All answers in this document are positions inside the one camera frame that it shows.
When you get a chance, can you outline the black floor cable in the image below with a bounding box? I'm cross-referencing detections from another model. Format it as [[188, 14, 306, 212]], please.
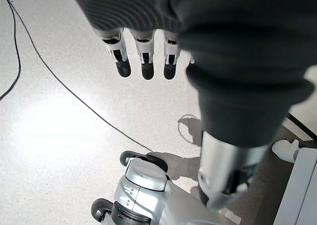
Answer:
[[2, 0, 156, 153], [0, 0, 22, 101]]

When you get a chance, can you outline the white blue medical cart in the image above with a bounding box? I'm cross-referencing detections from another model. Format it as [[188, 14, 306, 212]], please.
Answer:
[[271, 145, 317, 225]]

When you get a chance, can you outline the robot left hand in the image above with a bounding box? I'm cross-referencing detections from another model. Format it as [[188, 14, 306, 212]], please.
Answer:
[[66, 0, 317, 210]]

